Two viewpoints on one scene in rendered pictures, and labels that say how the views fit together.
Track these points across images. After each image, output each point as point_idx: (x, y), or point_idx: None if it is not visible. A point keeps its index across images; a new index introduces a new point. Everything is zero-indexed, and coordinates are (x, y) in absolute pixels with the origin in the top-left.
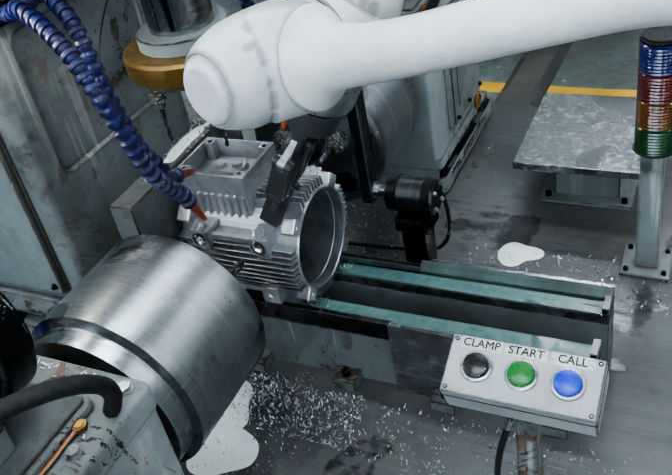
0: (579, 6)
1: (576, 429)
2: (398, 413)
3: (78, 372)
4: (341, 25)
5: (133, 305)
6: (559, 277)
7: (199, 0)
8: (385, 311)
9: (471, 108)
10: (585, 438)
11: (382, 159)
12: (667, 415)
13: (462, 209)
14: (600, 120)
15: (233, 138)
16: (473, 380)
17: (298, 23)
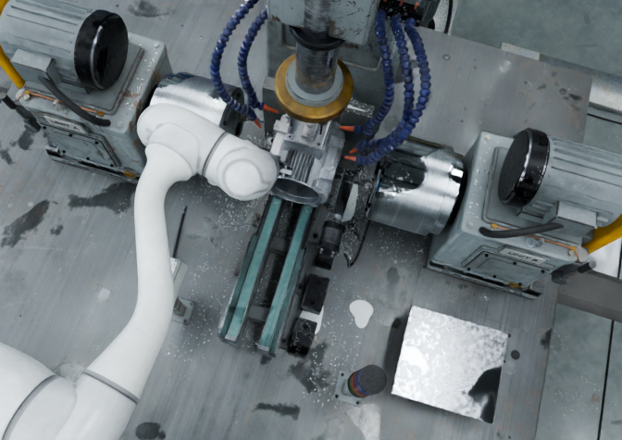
0: (138, 278)
1: None
2: (237, 248)
3: (132, 103)
4: (155, 169)
5: None
6: (283, 323)
7: (306, 83)
8: (268, 232)
9: (504, 280)
10: (217, 337)
11: (367, 217)
12: (230, 380)
13: (409, 278)
14: (463, 369)
15: (358, 123)
16: None
17: (156, 149)
